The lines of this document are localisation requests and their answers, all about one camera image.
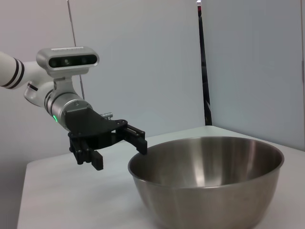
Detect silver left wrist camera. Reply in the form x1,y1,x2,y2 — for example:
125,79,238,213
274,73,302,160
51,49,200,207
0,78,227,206
36,46,100,78

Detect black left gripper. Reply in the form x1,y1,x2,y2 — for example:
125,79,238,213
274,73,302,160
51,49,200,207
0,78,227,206
64,107,148,171

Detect black vertical pole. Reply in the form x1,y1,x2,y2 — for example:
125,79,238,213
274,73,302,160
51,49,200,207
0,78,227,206
196,0,213,126

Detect stainless steel bowl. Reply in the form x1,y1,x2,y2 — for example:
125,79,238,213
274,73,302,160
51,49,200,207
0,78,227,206
128,136,285,229

